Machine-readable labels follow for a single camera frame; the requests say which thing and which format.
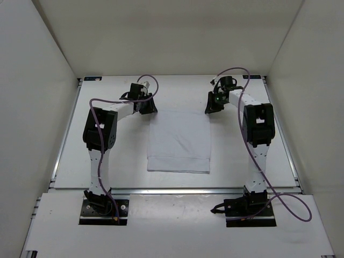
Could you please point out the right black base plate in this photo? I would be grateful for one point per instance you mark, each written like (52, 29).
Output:
(238, 213)

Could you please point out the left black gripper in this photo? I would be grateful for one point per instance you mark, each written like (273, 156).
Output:
(151, 109)

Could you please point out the white skirt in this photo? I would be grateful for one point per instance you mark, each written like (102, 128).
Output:
(179, 142)

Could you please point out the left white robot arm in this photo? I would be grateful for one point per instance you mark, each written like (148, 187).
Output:
(100, 134)

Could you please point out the left corner label sticker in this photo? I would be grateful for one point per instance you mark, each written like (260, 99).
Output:
(92, 78)

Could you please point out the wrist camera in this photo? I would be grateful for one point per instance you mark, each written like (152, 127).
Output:
(138, 91)
(224, 84)

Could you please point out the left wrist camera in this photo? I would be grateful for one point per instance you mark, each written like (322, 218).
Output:
(138, 91)

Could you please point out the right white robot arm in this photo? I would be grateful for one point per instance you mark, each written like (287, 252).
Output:
(257, 126)

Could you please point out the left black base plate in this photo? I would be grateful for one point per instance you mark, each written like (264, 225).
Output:
(90, 215)

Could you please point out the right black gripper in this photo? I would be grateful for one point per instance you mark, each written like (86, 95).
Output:
(210, 108)

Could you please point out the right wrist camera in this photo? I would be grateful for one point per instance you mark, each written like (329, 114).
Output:
(224, 84)

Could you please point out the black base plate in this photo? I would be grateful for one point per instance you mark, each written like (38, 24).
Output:
(90, 215)
(238, 213)

